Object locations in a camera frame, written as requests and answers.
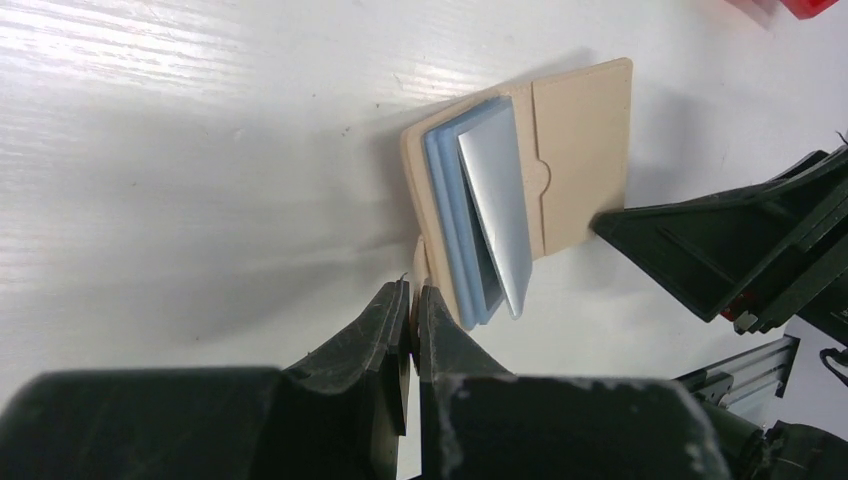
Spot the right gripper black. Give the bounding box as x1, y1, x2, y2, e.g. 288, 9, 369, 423
592, 146, 847, 345

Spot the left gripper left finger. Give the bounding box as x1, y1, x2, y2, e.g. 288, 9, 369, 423
1, 280, 410, 479

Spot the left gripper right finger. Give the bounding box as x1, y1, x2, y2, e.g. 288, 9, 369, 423
415, 286, 731, 479

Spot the beige card holder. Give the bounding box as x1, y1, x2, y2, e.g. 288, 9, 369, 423
400, 57, 633, 330

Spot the left red bin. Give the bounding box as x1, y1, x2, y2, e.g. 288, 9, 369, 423
781, 0, 838, 20

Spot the aluminium frame rail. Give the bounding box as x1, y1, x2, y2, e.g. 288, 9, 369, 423
676, 335, 800, 409

